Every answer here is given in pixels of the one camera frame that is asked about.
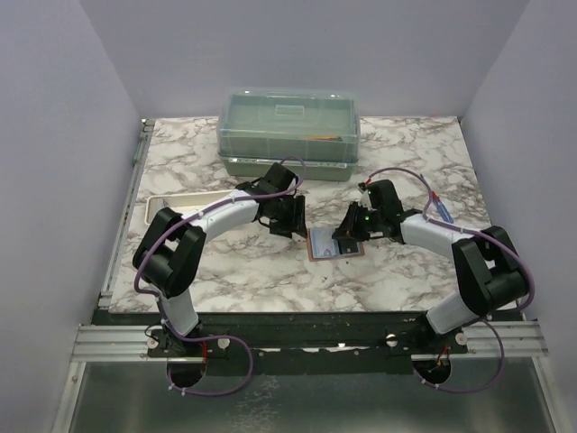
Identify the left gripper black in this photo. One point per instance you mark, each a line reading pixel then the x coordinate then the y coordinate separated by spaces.
pixel 297 222

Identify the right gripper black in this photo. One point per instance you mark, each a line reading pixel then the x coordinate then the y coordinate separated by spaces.
pixel 348 229

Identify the brown leather card holder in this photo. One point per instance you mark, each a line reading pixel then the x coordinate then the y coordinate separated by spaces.
pixel 349 252

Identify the white rectangular tray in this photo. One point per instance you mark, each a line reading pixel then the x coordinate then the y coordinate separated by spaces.
pixel 185 203

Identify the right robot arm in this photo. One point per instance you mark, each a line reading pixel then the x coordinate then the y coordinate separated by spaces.
pixel 488 274

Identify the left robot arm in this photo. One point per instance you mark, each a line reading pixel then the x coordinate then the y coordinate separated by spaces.
pixel 168 256

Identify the green clear-lid storage box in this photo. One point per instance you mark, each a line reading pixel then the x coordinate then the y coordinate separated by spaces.
pixel 319 129

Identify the red blue screwdriver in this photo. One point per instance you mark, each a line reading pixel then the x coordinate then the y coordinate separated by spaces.
pixel 442 209

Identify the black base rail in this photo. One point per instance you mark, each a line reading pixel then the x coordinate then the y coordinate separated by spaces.
pixel 233 344

